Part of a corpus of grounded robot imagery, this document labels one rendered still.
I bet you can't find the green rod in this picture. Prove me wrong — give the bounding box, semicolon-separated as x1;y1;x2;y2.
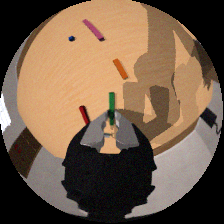
109;92;114;126

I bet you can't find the orange rod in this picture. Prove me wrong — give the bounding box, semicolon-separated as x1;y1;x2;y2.
113;58;128;79

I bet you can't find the dark red rod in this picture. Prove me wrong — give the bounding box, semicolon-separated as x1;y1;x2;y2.
79;105;90;124

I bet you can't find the dark pink rod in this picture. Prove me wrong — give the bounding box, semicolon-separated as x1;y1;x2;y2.
82;19;104;41

